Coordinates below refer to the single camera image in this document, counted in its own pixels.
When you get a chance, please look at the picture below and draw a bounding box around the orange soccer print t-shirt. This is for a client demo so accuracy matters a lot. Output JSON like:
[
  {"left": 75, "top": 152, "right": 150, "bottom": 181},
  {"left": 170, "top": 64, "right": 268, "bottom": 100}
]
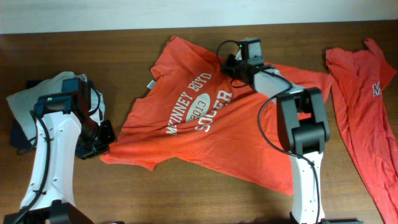
[{"left": 99, "top": 35, "right": 334, "bottom": 196}]

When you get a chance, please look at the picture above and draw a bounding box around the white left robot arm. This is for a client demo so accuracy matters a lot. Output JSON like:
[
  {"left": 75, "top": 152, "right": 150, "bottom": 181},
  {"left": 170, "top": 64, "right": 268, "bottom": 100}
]
[{"left": 4, "top": 91, "right": 116, "bottom": 223}]

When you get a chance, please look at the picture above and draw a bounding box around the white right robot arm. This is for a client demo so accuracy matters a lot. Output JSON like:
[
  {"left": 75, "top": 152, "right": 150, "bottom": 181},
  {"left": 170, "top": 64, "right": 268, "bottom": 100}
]
[{"left": 221, "top": 54, "right": 330, "bottom": 224}]

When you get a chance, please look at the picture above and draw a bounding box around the dark navy folded garment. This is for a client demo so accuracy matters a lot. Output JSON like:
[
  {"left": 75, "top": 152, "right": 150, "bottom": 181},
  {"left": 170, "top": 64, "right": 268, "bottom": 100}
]
[{"left": 9, "top": 80, "right": 43, "bottom": 152}]

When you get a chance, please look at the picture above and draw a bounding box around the light grey folded t-shirt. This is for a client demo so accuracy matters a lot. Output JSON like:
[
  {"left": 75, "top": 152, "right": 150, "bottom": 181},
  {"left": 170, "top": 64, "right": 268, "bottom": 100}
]
[{"left": 7, "top": 72, "right": 104, "bottom": 151}]

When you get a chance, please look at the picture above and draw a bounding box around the red heathered t-shirt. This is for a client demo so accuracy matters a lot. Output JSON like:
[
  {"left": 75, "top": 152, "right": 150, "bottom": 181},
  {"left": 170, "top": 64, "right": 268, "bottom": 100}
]
[{"left": 325, "top": 38, "right": 397, "bottom": 223}]

